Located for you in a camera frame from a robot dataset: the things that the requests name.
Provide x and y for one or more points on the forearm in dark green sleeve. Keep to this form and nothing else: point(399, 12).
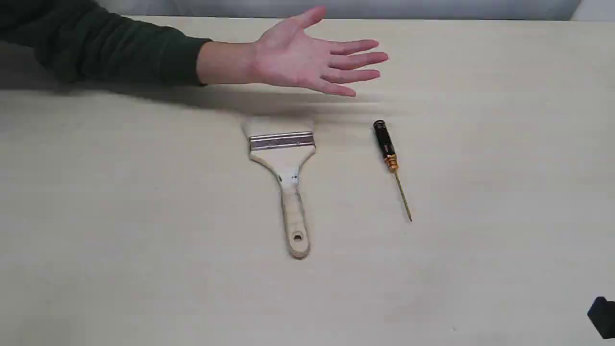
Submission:
point(80, 40)

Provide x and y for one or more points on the wide wooden paint brush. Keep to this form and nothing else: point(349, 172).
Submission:
point(283, 145)

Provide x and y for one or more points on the open bare human hand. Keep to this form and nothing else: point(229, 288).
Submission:
point(286, 56)

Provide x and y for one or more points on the black orange precision screwdriver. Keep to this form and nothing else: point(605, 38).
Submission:
point(389, 156)

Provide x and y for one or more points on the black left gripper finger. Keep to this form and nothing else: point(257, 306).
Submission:
point(602, 316)

